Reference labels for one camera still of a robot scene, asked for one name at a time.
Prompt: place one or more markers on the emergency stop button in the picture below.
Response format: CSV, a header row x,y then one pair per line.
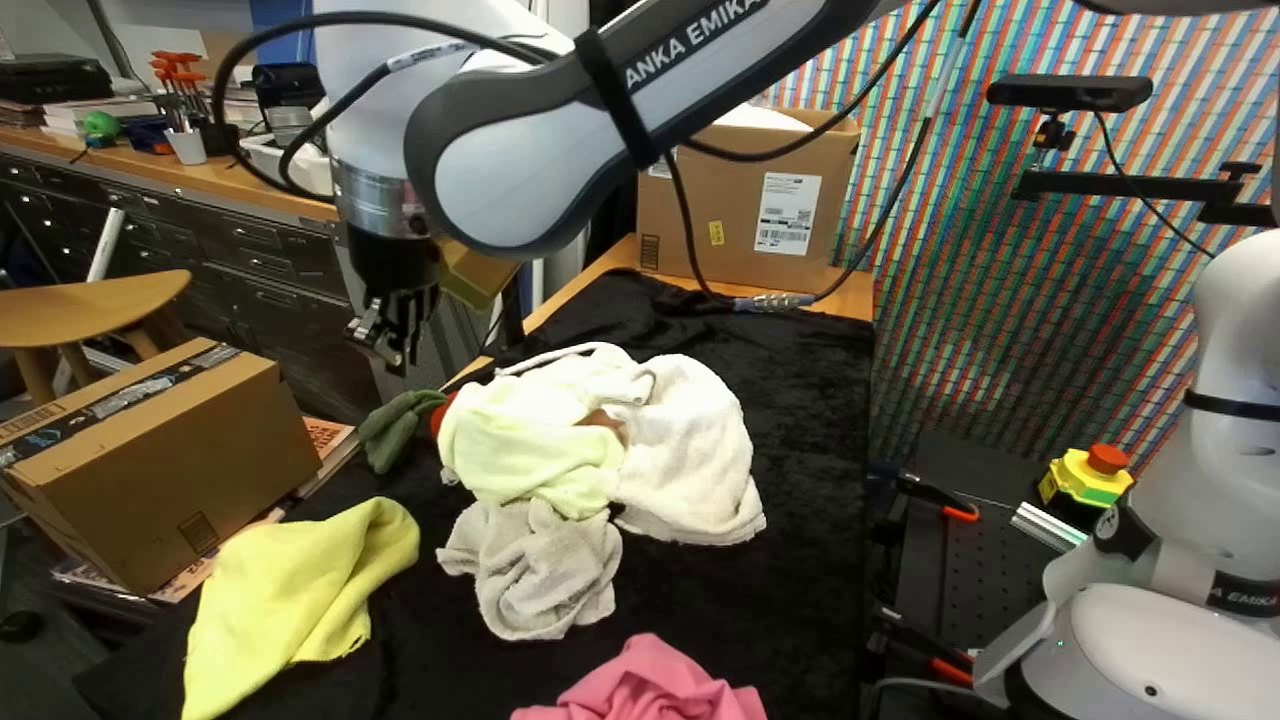
x,y
1088,478

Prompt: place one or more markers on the cardboard box beside table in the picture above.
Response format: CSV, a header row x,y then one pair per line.
x,y
163,460

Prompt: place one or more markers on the wooden workbench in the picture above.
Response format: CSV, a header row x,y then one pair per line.
x,y
261,266

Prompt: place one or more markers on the pale yellow-green t-shirt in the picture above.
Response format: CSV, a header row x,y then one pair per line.
x,y
529,440

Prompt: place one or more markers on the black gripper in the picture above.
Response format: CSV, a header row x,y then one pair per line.
x,y
397,281

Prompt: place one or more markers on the wooden stool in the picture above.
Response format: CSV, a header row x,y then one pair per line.
x,y
55,321

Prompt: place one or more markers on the cardboard box with label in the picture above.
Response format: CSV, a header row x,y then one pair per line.
x,y
743,210

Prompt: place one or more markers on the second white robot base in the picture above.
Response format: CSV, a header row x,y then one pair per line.
x,y
1169,610

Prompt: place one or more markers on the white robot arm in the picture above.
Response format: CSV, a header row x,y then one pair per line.
x,y
481,120

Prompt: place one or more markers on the small white towel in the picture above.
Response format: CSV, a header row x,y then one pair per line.
x,y
533,573

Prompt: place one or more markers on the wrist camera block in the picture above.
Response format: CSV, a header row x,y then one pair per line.
x,y
475,277

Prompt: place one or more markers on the large white knit towel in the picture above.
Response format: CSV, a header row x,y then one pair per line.
x,y
685,468

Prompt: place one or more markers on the bright yellow cloth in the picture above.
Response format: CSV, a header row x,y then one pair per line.
x,y
290,594

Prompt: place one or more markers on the pink cloth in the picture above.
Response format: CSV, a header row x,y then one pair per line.
x,y
649,683

